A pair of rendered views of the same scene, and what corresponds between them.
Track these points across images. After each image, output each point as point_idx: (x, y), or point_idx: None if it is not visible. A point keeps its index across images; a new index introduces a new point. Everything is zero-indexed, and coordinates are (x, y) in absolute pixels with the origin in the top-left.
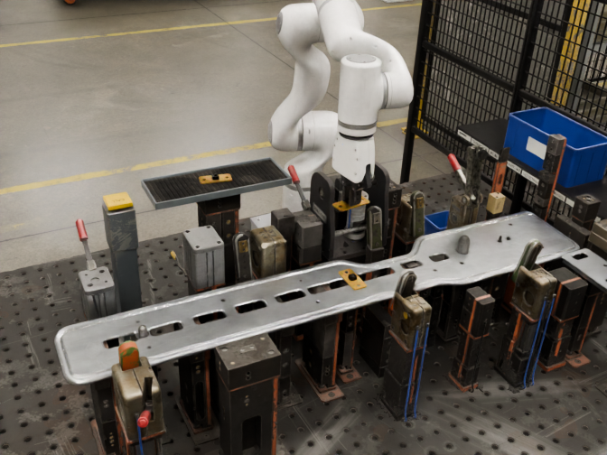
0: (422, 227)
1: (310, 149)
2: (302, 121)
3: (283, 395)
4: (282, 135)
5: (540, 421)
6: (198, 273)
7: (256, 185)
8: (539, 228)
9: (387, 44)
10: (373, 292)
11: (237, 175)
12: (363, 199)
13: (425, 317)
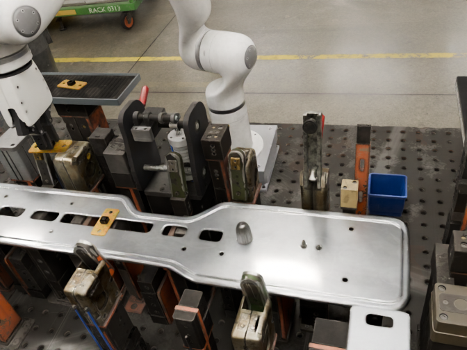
0: (242, 191)
1: (213, 72)
2: (201, 41)
3: (61, 294)
4: (180, 53)
5: None
6: (4, 167)
7: (83, 99)
8: (381, 251)
9: None
10: (100, 244)
11: (90, 85)
12: (65, 146)
13: (80, 301)
